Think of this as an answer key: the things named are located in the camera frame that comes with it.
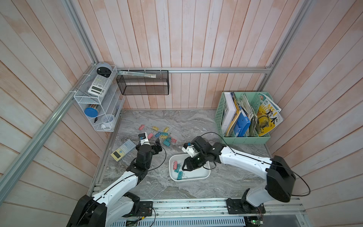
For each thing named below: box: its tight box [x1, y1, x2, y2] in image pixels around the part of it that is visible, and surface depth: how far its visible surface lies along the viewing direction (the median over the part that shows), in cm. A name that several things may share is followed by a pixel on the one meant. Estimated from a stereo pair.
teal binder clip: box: [176, 171, 188, 181], surface depth 85 cm
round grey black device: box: [95, 62, 113, 78], surface depth 83 cm
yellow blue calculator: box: [110, 139, 137, 162], surface depth 95 cm
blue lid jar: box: [84, 106, 99, 118], surface depth 78 cm
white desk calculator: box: [87, 74, 112, 97], surface depth 79 cm
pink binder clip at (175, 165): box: [172, 160, 178, 170], surface depth 90 cm
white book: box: [221, 92, 237, 134], surface depth 92 cm
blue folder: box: [233, 104, 251, 138], surface depth 90 cm
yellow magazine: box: [255, 93, 285, 137], surface depth 94 cm
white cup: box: [101, 113, 115, 131], surface depth 93 cm
